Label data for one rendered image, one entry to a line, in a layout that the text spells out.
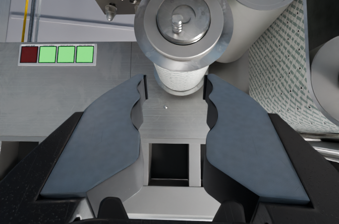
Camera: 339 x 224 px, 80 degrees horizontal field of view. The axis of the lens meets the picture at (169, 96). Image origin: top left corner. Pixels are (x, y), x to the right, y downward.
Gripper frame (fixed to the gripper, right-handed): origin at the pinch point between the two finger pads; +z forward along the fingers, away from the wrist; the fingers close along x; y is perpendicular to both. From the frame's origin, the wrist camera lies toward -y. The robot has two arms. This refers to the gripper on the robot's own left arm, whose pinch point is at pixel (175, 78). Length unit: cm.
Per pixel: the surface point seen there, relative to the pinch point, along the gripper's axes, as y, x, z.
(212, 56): 5.2, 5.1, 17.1
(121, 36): 50, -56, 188
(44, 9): 25, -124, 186
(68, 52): 16, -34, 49
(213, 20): 0.9, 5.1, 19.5
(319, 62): 6.2, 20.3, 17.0
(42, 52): 16, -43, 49
